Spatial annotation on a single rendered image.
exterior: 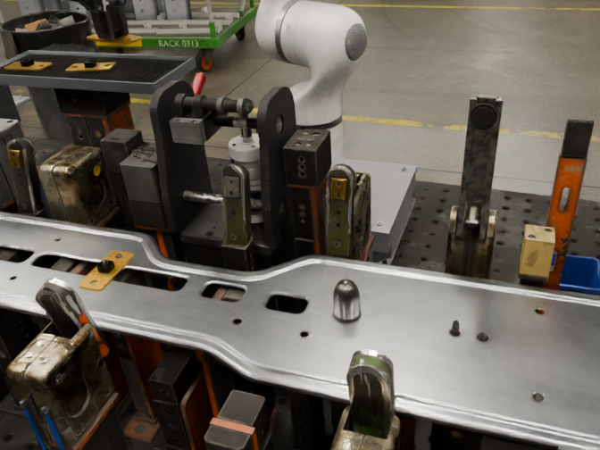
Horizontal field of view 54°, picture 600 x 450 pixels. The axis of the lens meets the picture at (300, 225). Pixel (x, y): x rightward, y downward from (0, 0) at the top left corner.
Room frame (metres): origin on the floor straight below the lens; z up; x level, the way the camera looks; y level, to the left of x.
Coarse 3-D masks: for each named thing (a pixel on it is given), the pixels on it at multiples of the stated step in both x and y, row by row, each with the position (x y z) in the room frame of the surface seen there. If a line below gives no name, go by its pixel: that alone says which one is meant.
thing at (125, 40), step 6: (114, 30) 0.87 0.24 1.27; (120, 30) 0.86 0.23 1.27; (90, 36) 0.88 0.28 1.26; (96, 36) 0.87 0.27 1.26; (120, 36) 0.86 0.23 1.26; (126, 36) 0.86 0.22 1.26; (132, 36) 0.86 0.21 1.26; (138, 36) 0.85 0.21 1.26; (102, 42) 0.85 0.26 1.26; (108, 42) 0.84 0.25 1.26; (114, 42) 0.83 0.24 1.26; (120, 42) 0.83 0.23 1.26; (126, 42) 0.83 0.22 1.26; (132, 42) 0.83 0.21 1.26
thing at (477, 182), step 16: (480, 96) 0.64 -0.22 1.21; (496, 96) 0.63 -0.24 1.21; (480, 112) 0.60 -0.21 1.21; (496, 112) 0.60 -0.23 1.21; (480, 128) 0.60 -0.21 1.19; (496, 128) 0.61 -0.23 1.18; (480, 144) 0.62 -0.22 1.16; (496, 144) 0.61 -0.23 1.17; (464, 160) 0.62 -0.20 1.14; (480, 160) 0.62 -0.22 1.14; (464, 176) 0.62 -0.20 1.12; (480, 176) 0.62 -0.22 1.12; (464, 192) 0.61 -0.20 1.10; (480, 192) 0.61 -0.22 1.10; (464, 208) 0.61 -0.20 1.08; (480, 224) 0.60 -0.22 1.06
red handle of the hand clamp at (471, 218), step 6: (468, 204) 0.63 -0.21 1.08; (474, 204) 0.62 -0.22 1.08; (480, 204) 0.62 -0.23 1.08; (468, 210) 0.62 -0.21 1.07; (474, 210) 0.62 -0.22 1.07; (480, 210) 0.62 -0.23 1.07; (468, 216) 0.61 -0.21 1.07; (474, 216) 0.61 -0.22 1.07; (468, 222) 0.60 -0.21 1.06; (474, 222) 0.60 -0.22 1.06
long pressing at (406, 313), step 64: (64, 256) 0.70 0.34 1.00; (320, 256) 0.64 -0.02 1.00; (128, 320) 0.55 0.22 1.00; (192, 320) 0.54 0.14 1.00; (256, 320) 0.53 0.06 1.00; (320, 320) 0.52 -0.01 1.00; (384, 320) 0.51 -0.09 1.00; (448, 320) 0.50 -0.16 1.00; (512, 320) 0.49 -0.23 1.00; (576, 320) 0.49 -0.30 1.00; (320, 384) 0.43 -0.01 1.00; (448, 384) 0.41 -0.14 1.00; (512, 384) 0.40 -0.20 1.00; (576, 384) 0.40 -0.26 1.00
